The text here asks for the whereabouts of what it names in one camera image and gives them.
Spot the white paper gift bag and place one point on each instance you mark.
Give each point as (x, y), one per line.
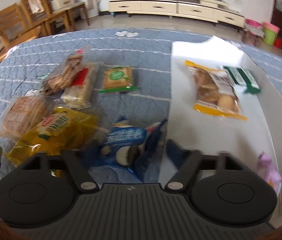
(58, 4)

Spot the white cardboard tray box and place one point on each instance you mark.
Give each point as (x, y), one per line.
(261, 132)

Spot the green label square biscuit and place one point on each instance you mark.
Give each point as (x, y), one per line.
(118, 80)

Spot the green plastic bucket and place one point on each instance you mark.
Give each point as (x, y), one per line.
(270, 33)

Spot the blue quilted table cover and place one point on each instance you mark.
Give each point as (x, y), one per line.
(148, 54)

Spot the yellow orange jelly pack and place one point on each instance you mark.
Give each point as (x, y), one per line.
(63, 130)

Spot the blue sandwich cookie pack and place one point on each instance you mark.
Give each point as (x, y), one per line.
(130, 147)

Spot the cream tv cabinet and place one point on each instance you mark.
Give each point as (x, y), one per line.
(214, 11)

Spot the dark chair with bag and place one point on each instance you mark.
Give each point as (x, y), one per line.
(77, 6)

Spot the purple snack pack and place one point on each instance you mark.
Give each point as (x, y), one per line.
(268, 172)

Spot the pink plastic basin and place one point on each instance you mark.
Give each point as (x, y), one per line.
(249, 23)

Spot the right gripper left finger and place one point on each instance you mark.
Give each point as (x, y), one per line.
(76, 164)

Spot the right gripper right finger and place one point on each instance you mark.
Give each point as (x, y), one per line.
(188, 163)

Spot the brown cookies clear bag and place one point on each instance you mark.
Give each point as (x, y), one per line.
(63, 75)

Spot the sliced bread clear pack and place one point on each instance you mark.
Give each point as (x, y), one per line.
(22, 114)

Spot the egg pancake snack bag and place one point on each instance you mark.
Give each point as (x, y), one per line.
(215, 94)

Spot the small wooden stool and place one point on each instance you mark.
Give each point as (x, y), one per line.
(252, 36)

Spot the dark green snack pack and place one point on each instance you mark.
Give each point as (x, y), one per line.
(243, 80)

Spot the white wafer red label pack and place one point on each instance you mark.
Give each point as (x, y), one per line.
(79, 93)

